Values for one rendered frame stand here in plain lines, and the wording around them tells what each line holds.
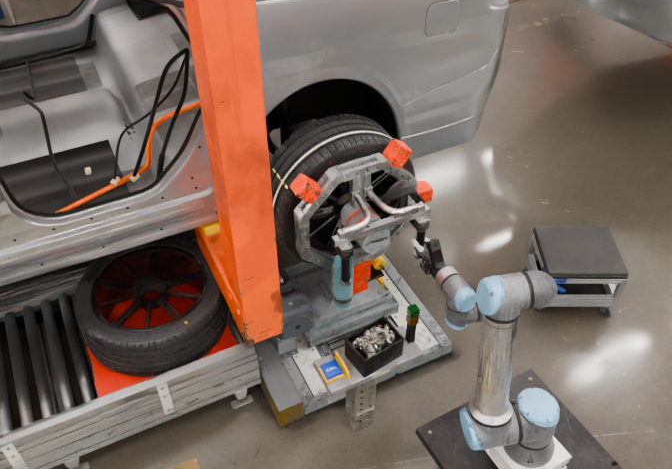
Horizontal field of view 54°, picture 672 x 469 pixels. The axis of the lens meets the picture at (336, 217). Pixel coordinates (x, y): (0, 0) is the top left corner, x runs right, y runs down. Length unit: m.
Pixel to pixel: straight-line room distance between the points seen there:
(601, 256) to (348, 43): 1.70
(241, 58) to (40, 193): 1.55
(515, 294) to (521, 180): 2.45
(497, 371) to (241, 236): 0.97
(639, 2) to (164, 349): 3.38
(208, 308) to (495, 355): 1.29
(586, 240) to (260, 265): 1.84
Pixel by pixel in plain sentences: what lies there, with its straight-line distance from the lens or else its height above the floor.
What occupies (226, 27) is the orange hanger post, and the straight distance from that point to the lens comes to 1.90.
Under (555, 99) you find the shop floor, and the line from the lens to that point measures 5.38.
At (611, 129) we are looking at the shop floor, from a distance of 5.17.
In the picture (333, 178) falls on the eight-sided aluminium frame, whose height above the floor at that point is 1.11.
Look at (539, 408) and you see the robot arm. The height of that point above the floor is 0.65.
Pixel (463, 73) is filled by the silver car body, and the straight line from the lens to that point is 3.17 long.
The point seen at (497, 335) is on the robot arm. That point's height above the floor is 1.05.
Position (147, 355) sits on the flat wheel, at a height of 0.43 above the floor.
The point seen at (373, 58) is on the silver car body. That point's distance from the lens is 2.84.
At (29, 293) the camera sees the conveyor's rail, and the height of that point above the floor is 0.33.
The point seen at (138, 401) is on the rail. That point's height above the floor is 0.33.
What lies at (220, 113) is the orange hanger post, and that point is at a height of 1.63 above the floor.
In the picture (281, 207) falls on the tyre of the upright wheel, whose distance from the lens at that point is 2.67.
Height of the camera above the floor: 2.73
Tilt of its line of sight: 42 degrees down
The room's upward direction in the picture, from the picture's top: straight up
